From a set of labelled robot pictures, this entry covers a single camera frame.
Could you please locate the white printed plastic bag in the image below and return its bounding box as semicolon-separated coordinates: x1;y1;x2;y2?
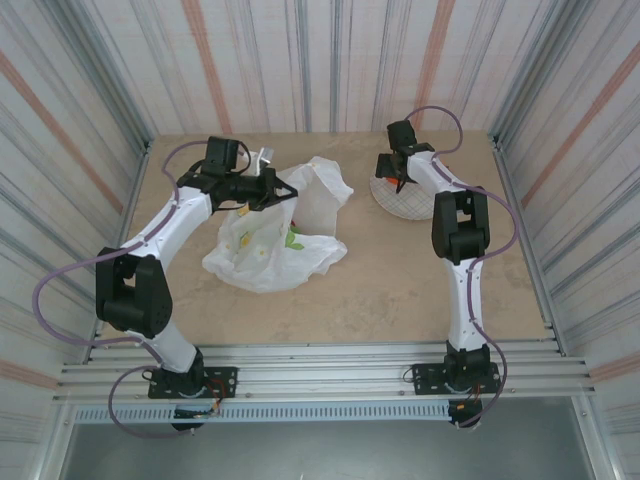
201;147;355;295

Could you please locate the white blue-checked plate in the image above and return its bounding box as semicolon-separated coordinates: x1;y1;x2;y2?
368;171;436;222

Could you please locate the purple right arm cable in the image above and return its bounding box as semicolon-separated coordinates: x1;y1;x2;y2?
404;105;519;430

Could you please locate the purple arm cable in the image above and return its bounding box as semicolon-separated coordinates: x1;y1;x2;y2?
404;105;519;430
31;139;251;440

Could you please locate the aluminium corner post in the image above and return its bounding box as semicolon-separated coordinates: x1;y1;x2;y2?
42;0;154;151
488;0;601;151

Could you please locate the aluminium mounting rail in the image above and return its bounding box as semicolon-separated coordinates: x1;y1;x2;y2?
52;339;599;407

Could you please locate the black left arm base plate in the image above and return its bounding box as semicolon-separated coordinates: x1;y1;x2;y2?
146;366;239;401

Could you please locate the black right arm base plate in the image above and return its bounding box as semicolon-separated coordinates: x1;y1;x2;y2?
410;361;502;397

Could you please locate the perforated metal cable tray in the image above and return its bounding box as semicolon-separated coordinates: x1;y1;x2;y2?
73;403;452;425

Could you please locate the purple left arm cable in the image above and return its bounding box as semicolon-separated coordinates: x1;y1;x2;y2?
31;139;251;440

